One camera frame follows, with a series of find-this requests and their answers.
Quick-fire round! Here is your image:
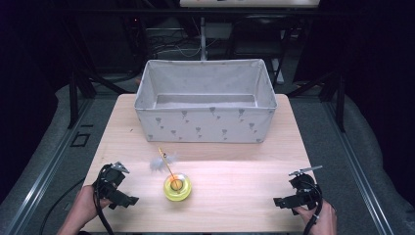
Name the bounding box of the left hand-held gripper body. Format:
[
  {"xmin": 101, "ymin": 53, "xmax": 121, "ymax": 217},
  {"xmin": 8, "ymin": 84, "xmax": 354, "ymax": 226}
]
[{"xmin": 92, "ymin": 161, "xmax": 131, "ymax": 201}]

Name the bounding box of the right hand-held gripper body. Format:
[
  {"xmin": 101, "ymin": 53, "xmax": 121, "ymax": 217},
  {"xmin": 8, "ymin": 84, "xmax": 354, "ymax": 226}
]
[{"xmin": 288, "ymin": 164, "xmax": 324, "ymax": 211}]

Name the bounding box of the yellow feather cat toy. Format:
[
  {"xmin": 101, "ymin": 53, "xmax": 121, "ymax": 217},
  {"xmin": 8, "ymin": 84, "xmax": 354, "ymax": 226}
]
[{"xmin": 149, "ymin": 146, "xmax": 193, "ymax": 203}]

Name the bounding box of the grey printed fabric storage box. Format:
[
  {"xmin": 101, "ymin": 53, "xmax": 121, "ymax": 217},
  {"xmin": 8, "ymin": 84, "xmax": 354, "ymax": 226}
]
[{"xmin": 134, "ymin": 59, "xmax": 278, "ymax": 144}]

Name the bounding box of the person's left hand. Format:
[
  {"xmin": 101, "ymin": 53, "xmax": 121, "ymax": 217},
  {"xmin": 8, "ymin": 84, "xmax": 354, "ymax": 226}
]
[{"xmin": 69, "ymin": 184, "xmax": 114, "ymax": 230}]

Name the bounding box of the person's right hand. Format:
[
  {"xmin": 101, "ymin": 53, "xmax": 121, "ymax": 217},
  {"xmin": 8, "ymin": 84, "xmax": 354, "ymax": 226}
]
[{"xmin": 293, "ymin": 199, "xmax": 338, "ymax": 235}]

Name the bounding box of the black metal stand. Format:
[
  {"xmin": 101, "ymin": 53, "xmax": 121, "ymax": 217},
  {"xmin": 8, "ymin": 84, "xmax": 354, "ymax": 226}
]
[
  {"xmin": 287, "ymin": 70, "xmax": 347, "ymax": 133},
  {"xmin": 67, "ymin": 70, "xmax": 131, "ymax": 130}
]

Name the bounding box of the white metal pole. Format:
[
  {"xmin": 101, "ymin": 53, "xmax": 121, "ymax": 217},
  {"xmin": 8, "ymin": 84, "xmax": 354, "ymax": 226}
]
[{"xmin": 200, "ymin": 16, "xmax": 208, "ymax": 62}]

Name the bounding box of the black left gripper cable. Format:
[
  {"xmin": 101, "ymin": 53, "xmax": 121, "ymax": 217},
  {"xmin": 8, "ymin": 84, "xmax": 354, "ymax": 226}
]
[{"xmin": 38, "ymin": 164, "xmax": 115, "ymax": 235}]

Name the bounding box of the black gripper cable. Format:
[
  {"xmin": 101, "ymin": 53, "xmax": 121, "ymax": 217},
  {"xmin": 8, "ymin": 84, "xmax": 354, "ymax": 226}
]
[
  {"xmin": 298, "ymin": 179, "xmax": 325, "ymax": 235},
  {"xmin": 38, "ymin": 164, "xmax": 115, "ymax": 235}
]

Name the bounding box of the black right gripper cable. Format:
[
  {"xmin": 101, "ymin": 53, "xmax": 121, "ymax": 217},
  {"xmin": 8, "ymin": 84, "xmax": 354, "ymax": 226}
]
[{"xmin": 298, "ymin": 179, "xmax": 325, "ymax": 235}]

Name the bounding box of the aluminium floor rail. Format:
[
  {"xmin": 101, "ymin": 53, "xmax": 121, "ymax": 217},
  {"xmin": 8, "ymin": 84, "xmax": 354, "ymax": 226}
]
[
  {"xmin": 322, "ymin": 99, "xmax": 395, "ymax": 235},
  {"xmin": 0, "ymin": 97, "xmax": 96, "ymax": 235}
]

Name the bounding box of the tangle of floor cables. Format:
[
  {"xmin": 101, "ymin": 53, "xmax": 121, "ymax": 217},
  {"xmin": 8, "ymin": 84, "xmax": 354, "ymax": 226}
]
[{"xmin": 146, "ymin": 27, "xmax": 218, "ymax": 60}]

